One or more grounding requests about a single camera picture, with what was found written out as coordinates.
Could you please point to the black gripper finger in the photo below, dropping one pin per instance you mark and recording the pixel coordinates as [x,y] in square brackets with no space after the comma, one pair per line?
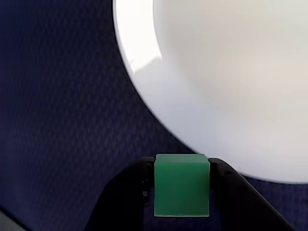
[240,204]
[120,197]

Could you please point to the green cube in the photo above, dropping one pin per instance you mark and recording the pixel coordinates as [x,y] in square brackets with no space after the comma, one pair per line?
[181,187]

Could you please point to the white round plate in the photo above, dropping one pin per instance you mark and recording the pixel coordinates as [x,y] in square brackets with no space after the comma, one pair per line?
[216,84]

